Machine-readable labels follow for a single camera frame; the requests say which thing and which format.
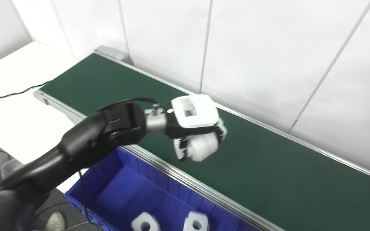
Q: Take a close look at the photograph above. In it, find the black cable on white table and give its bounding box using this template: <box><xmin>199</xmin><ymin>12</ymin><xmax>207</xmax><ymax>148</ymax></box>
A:
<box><xmin>0</xmin><ymin>81</ymin><xmax>51</xmax><ymax>98</ymax></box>

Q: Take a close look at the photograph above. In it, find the white cube part with hole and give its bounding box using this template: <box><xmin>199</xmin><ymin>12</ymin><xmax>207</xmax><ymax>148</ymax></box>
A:
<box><xmin>183</xmin><ymin>211</ymin><xmax>210</xmax><ymax>231</ymax></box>
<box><xmin>130</xmin><ymin>212</ymin><xmax>161</xmax><ymax>231</ymax></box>

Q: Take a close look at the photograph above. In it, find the black cable hanging from arm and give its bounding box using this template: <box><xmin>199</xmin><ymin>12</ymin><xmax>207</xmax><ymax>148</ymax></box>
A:
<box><xmin>78</xmin><ymin>169</ymin><xmax>99</xmax><ymax>231</ymax></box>

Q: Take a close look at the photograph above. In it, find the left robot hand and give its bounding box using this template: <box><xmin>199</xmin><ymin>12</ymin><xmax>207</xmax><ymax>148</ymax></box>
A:
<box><xmin>164</xmin><ymin>94</ymin><xmax>228</xmax><ymax>162</ymax></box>

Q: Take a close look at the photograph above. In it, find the white shoe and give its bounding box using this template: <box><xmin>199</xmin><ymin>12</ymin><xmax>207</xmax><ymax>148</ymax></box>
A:
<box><xmin>45</xmin><ymin>212</ymin><xmax>66</xmax><ymax>231</ymax></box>

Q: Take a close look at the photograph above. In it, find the white rounded plastic part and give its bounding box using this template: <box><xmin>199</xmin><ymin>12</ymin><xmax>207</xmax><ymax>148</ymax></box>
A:
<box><xmin>188</xmin><ymin>133</ymin><xmax>219</xmax><ymax>162</ymax></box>

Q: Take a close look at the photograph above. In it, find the blue bin with white parts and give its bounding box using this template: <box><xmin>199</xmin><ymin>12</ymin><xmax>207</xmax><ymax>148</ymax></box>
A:
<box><xmin>65</xmin><ymin>147</ymin><xmax>264</xmax><ymax>231</ymax></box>

